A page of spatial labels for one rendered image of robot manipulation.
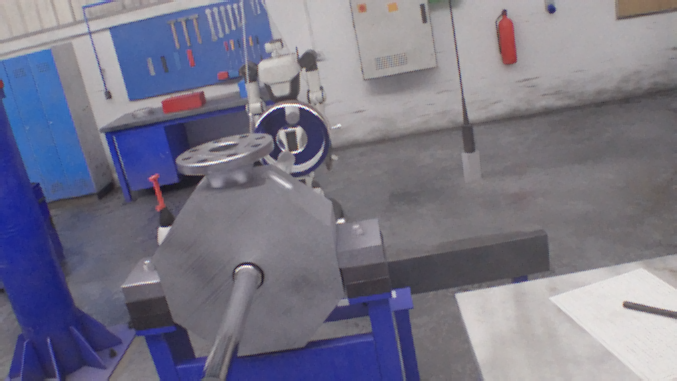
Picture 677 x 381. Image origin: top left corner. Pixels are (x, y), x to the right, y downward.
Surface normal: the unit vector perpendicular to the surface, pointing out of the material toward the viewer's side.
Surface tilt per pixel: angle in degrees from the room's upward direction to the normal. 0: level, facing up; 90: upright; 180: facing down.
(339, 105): 90
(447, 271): 90
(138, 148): 90
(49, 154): 90
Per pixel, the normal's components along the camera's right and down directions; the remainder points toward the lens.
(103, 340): 0.33, 0.24
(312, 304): -0.03, 0.33
